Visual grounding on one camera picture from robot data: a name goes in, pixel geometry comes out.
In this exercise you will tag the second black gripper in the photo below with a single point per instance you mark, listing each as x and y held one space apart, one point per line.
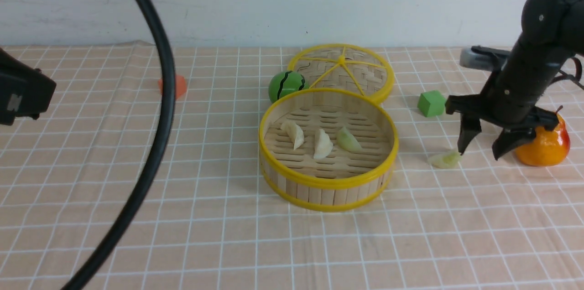
508 100

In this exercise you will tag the pale green dumpling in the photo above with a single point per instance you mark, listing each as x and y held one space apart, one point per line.
347 141
446 160

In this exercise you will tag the white dumpling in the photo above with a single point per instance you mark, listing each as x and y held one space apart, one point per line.
294 132
323 146

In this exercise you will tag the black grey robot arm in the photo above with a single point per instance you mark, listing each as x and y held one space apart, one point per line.
25 92

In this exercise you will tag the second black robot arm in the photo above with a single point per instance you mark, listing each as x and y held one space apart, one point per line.
552 32

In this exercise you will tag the bamboo steamer lid yellow rim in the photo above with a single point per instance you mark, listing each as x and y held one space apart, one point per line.
347 67

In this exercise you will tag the bamboo steamer tray yellow rim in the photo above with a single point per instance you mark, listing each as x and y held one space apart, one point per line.
343 180

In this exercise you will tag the orange yellow toy pear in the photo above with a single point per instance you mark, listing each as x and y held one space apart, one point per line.
549 148

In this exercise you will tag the green foam cube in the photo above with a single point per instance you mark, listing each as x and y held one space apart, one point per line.
431 103

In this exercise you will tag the green toy watermelon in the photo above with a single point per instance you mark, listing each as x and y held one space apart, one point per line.
285 83

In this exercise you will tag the orange foam cube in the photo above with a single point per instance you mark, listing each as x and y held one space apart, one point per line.
181 86

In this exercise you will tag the checkered beige tablecloth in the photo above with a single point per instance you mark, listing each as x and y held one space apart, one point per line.
210 222

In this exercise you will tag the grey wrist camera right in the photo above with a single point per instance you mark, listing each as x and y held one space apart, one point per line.
483 58

